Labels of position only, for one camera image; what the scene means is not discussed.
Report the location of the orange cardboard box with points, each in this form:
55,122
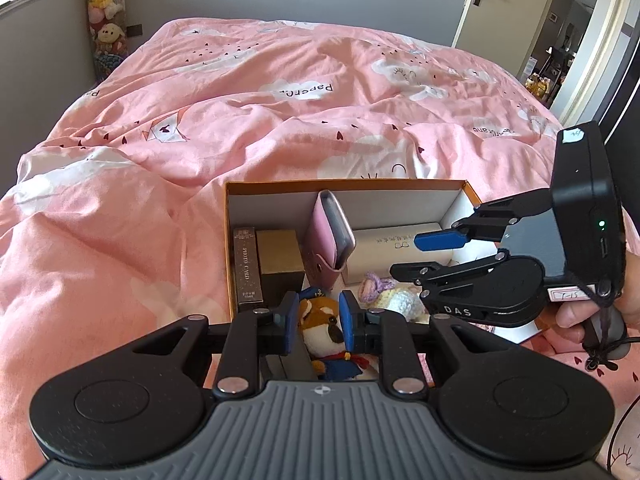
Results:
390,205

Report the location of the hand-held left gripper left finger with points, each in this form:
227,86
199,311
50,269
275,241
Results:
290,327

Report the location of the dark grey box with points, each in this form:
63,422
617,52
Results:
246,270

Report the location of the column of plush toys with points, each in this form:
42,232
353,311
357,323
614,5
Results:
105,10

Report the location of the pink pouch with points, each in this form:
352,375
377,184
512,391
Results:
320,255

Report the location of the tan cardboard box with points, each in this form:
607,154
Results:
277,250

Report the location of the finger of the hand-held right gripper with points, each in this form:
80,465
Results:
437,241
415,272

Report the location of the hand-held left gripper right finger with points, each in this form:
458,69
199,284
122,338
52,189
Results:
347,325

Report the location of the pink printed blanket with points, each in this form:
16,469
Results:
200,135

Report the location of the white door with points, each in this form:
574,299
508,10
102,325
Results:
505,5

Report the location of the black wall socket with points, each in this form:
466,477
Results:
134,30

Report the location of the plush bear with blue hat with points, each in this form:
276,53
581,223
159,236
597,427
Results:
322,325

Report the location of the white box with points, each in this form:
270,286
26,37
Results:
380,255

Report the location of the person's right hand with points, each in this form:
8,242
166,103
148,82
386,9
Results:
570,320

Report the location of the white crochet bunny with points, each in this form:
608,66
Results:
395,302

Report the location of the grey flat device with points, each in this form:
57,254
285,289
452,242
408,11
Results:
342,240

